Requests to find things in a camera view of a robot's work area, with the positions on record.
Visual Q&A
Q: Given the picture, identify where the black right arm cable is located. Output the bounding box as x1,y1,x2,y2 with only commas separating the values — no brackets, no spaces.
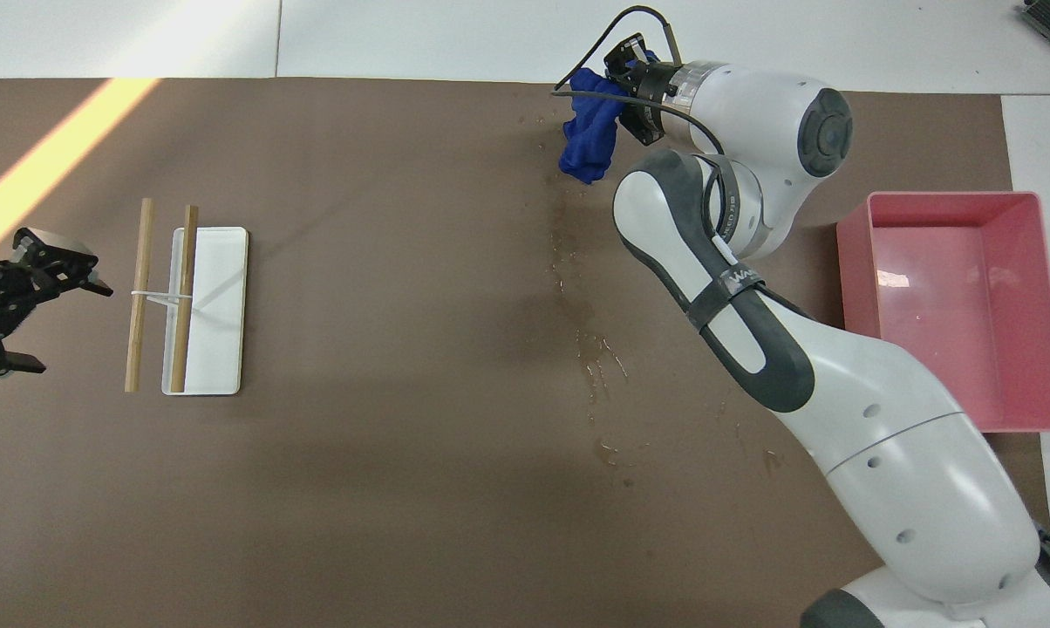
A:
552,4,737,247

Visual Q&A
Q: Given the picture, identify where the white rectangular tray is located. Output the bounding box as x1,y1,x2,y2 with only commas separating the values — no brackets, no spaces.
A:
161,227,249,397

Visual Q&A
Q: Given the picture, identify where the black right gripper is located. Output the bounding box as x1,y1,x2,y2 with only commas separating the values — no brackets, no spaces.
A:
605,33,678,146

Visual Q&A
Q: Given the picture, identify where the blue towel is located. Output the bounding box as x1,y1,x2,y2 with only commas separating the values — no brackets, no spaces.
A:
559,67,632,185

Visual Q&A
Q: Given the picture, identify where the wooden rack rod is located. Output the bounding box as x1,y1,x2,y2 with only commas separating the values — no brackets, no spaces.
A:
125,198,155,393
170,205,200,393

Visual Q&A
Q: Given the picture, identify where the brown paper table mat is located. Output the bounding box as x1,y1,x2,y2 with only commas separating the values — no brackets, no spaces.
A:
0,77,1050,628

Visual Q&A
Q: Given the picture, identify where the pink plastic bin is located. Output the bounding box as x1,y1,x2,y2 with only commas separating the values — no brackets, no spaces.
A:
836,192,1050,433

